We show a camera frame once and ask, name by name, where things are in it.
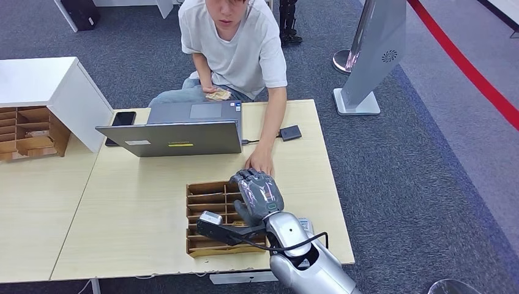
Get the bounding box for person's left hand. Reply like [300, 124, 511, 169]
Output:
[244, 148, 275, 177]

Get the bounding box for white bracket under table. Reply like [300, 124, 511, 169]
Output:
[209, 271, 280, 285]

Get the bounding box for clear dome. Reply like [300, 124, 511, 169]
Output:
[427, 279, 484, 294]

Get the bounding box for small black square device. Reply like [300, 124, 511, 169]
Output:
[279, 124, 303, 142]

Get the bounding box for grey laptop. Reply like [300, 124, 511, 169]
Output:
[95, 100, 243, 158]

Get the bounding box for white card reader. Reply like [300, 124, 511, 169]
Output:
[297, 217, 316, 244]

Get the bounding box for grey kiosk stand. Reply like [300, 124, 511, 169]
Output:
[332, 0, 407, 117]

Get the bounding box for black robot legs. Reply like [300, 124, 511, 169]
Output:
[278, 0, 304, 46]

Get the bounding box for person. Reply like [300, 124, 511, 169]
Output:
[147, 0, 289, 177]

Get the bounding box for black smartphone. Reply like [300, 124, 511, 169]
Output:
[105, 111, 138, 147]

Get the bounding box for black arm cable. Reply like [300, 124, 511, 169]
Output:
[239, 232, 329, 252]

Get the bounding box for black box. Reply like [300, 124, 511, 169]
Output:
[61, 0, 102, 32]

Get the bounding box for white table with black edge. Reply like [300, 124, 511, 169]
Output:
[475, 0, 519, 40]

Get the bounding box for wooden slotted card holder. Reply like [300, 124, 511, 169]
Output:
[185, 180, 269, 258]

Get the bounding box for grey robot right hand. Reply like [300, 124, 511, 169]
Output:
[229, 168, 285, 228]

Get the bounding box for stack of cards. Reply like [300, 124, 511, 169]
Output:
[204, 88, 233, 102]

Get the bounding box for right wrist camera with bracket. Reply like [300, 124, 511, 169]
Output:
[196, 211, 269, 247]

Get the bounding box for red barrier belt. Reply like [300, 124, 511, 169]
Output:
[406, 0, 519, 133]

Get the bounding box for chrome stanchion post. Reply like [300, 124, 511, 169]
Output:
[332, 0, 376, 76]

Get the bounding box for white desk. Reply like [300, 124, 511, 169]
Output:
[53, 0, 175, 34]

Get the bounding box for wooden card holder in cabinet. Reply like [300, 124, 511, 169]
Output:
[0, 106, 72, 162]

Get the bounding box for white cabinet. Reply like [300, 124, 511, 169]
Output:
[0, 56, 114, 154]

